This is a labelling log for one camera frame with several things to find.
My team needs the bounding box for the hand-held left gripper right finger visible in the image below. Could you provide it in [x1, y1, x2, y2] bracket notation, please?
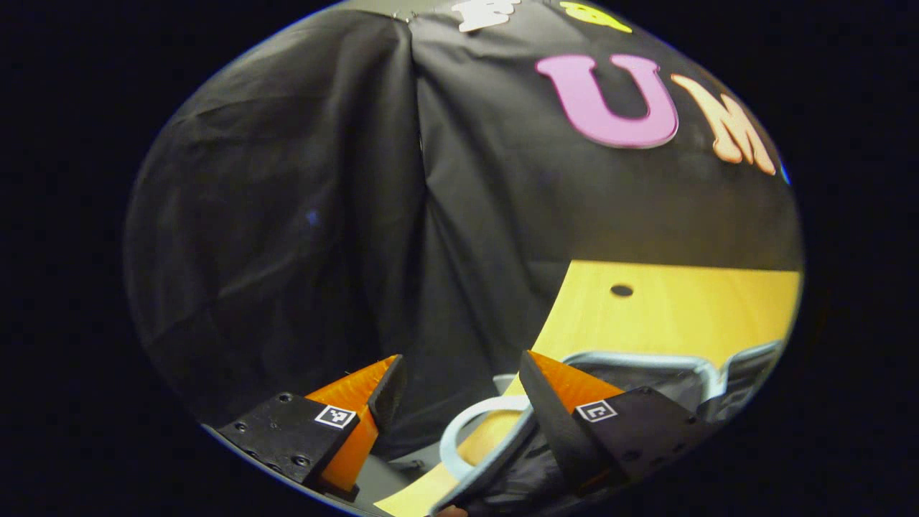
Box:
[517, 350, 722, 498]

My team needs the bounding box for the light blue suitcase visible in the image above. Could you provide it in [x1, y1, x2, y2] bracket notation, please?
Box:
[431, 339, 785, 517]

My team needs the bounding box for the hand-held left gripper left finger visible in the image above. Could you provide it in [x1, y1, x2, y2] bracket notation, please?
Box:
[215, 354, 408, 503]

